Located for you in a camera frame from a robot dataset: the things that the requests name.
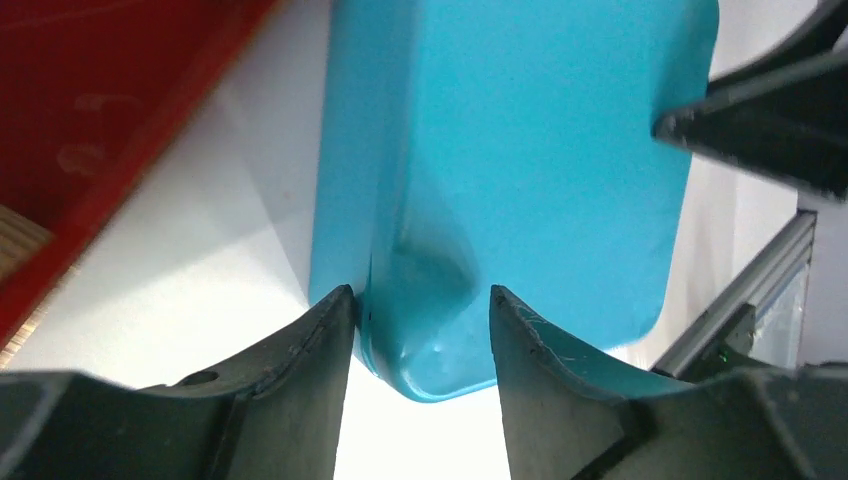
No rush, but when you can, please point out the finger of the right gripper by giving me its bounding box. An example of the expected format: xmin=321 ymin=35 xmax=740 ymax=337
xmin=652 ymin=1 xmax=847 ymax=202

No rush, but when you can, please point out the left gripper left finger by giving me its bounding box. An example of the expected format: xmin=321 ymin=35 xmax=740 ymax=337
xmin=1 ymin=285 xmax=358 ymax=479

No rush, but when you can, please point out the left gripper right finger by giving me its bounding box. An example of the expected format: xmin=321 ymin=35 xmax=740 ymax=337
xmin=489 ymin=285 xmax=847 ymax=479

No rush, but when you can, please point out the teal chocolate box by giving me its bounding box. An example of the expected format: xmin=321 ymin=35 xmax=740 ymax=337
xmin=308 ymin=1 xmax=421 ymax=304

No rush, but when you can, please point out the teal box lid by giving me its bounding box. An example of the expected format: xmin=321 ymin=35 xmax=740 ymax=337
xmin=363 ymin=1 xmax=719 ymax=402

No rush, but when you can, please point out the red chocolate tray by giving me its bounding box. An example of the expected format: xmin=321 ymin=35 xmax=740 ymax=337
xmin=1 ymin=0 xmax=278 ymax=341

